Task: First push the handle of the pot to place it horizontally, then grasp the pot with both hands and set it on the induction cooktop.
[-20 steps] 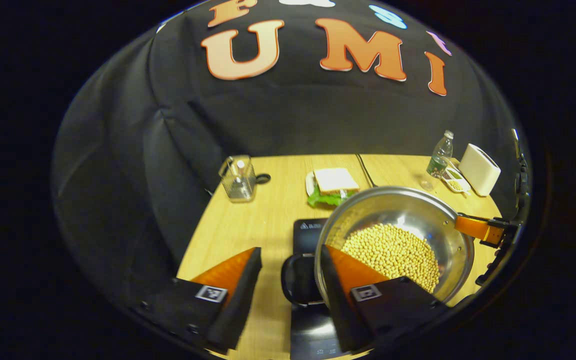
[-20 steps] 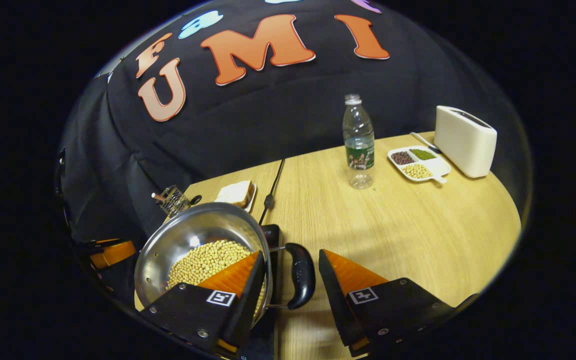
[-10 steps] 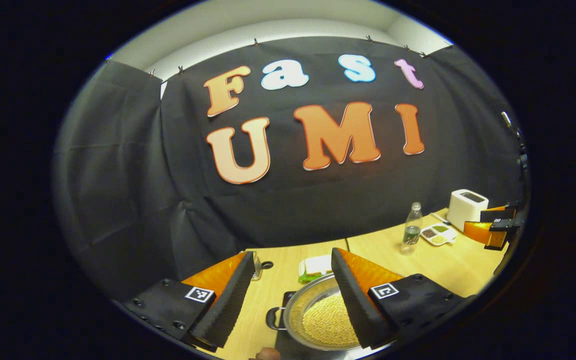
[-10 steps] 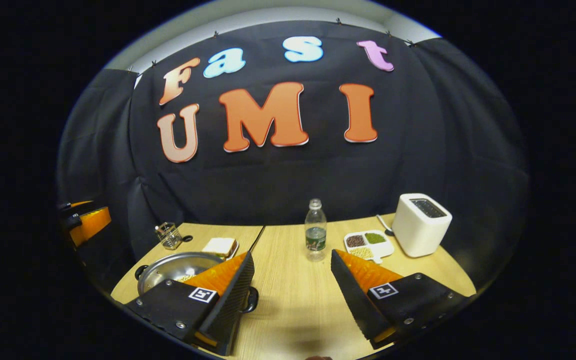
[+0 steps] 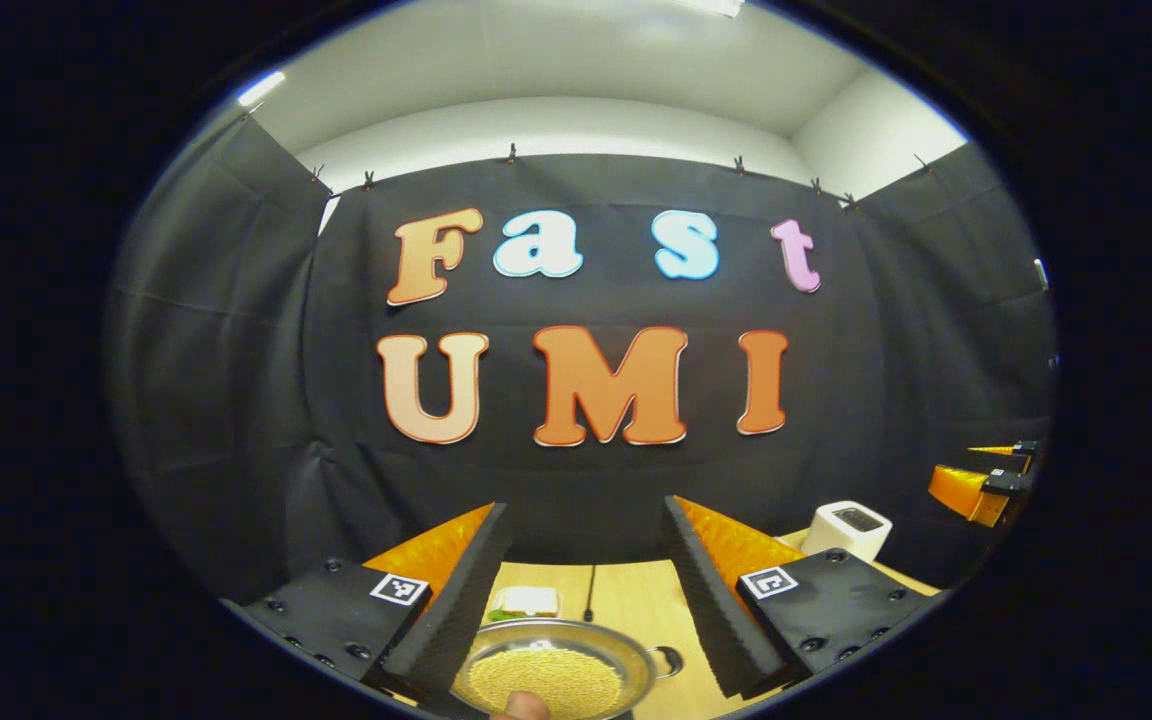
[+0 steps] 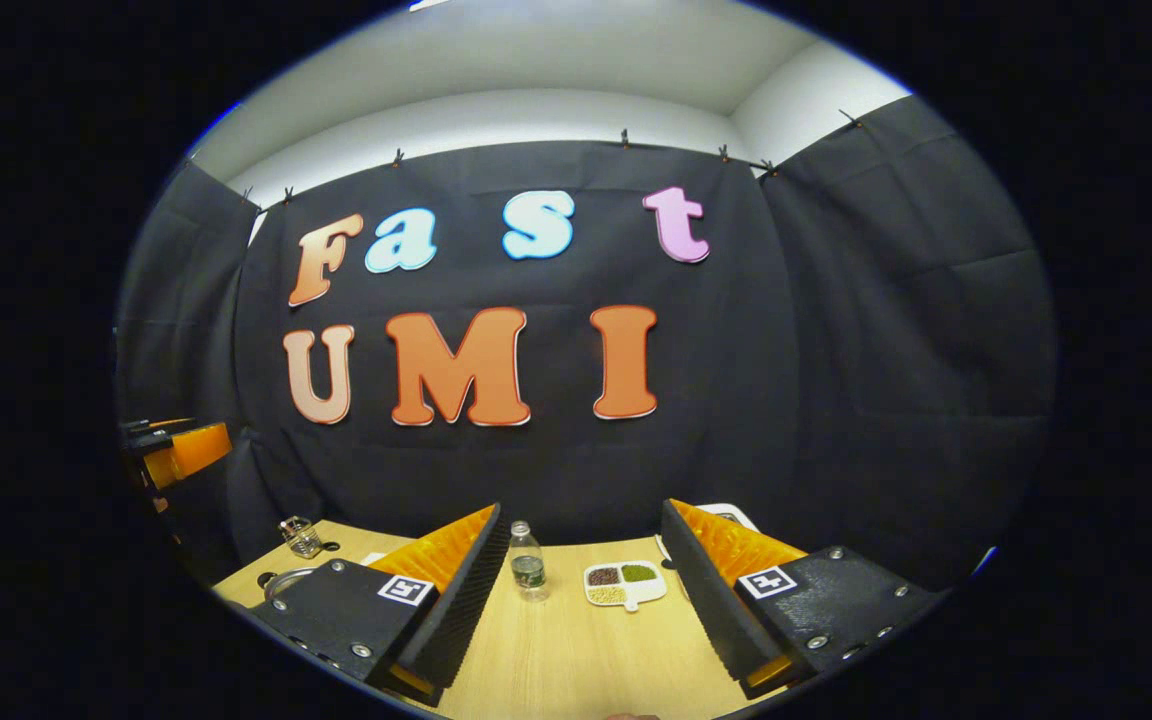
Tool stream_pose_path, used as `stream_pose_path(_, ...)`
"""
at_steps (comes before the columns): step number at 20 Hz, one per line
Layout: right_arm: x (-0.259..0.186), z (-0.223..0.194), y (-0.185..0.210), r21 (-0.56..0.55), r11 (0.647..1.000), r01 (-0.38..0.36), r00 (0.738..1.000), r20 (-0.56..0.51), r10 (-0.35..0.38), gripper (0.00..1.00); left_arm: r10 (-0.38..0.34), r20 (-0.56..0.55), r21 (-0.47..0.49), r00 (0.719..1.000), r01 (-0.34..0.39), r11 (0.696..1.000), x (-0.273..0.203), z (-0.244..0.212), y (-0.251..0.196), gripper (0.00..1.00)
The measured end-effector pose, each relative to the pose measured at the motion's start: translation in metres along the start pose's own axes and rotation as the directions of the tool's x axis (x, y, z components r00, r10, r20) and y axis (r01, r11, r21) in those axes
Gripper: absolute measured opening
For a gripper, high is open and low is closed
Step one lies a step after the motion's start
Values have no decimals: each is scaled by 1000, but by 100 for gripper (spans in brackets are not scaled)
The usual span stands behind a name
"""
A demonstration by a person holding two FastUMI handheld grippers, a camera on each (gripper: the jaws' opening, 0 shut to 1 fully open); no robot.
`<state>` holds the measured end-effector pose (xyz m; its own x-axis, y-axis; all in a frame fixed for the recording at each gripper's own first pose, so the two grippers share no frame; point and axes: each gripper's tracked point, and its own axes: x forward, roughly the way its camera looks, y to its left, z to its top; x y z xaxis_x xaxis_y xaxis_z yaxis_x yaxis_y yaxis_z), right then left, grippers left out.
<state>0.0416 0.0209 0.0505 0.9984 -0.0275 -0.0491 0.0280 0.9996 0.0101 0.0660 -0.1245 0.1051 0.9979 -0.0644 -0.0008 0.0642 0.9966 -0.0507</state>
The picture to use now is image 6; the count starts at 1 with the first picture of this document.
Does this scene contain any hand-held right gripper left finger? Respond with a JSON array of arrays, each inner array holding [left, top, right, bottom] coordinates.
[[251, 502, 513, 707]]

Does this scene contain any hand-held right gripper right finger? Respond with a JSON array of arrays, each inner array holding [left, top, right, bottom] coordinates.
[[661, 497, 948, 702]]

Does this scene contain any stainless steel pot black handle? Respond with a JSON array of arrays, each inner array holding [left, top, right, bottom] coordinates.
[[258, 567, 319, 606]]

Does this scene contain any clear plastic water bottle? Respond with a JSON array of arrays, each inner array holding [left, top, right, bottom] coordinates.
[[509, 520, 549, 601]]

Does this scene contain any white divided tray with beans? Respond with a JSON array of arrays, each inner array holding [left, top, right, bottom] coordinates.
[[583, 560, 668, 613]]

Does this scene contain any white toaster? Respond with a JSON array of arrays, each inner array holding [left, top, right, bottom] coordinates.
[[654, 502, 760, 563]]

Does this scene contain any metal mesh utensil holder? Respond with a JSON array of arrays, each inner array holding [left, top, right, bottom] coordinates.
[[279, 516, 325, 559]]

